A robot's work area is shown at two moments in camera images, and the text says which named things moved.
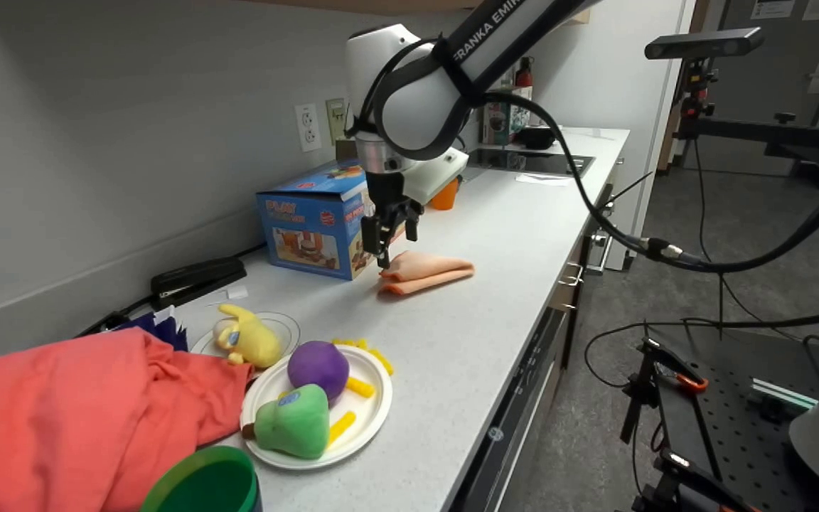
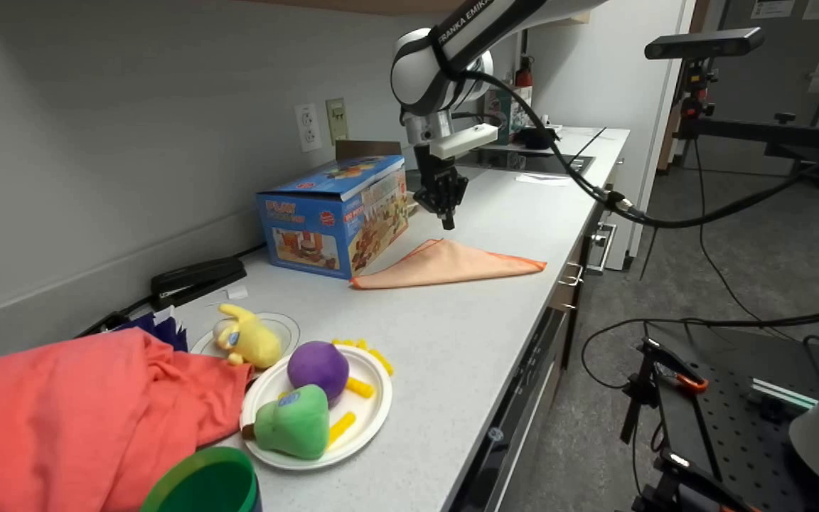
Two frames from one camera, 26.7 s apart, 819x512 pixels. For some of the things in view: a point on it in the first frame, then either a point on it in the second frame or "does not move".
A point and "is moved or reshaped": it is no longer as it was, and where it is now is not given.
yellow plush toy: (246, 337) does not move
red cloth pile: (86, 426) does not move
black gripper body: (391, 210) to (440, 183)
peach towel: (416, 271) is moved or reshaped
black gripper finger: (379, 243) to (447, 221)
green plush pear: (295, 426) does not move
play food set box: (313, 221) does not move
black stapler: (171, 288) does not move
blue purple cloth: (162, 325) does not move
